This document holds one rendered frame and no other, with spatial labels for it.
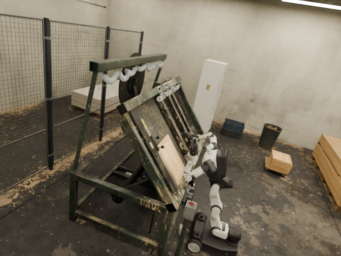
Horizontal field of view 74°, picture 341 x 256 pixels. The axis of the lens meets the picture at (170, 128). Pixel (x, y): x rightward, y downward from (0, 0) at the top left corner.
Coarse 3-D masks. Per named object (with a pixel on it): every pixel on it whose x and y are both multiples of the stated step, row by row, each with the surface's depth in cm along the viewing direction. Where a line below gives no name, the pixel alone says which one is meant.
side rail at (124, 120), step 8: (120, 120) 231; (128, 120) 229; (128, 128) 232; (128, 136) 235; (136, 136) 232; (136, 144) 236; (144, 144) 239; (136, 152) 239; (144, 152) 236; (144, 160) 239; (152, 160) 242; (152, 168) 240; (152, 176) 244; (160, 176) 244; (160, 184) 244; (160, 192) 248; (168, 192) 248; (168, 200) 248
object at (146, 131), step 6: (138, 120) 255; (144, 126) 254; (144, 132) 257; (150, 138) 257; (156, 150) 260; (162, 156) 266; (162, 162) 263; (168, 168) 269; (168, 174) 266; (174, 180) 270; (174, 186) 270
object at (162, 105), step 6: (168, 90) 308; (156, 96) 319; (162, 102) 314; (162, 108) 317; (168, 114) 318; (168, 120) 321; (174, 126) 321; (174, 132) 324; (180, 138) 325; (180, 144) 328; (186, 150) 328; (186, 156) 332
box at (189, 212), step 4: (188, 200) 252; (188, 204) 246; (196, 204) 249; (188, 208) 243; (192, 208) 242; (184, 212) 247; (188, 212) 245; (192, 212) 244; (184, 216) 249; (188, 216) 247; (192, 216) 245
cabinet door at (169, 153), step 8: (168, 136) 305; (160, 144) 277; (168, 144) 297; (160, 152) 270; (168, 152) 289; (176, 152) 308; (168, 160) 281; (176, 160) 300; (176, 168) 292; (184, 168) 313; (176, 176) 284
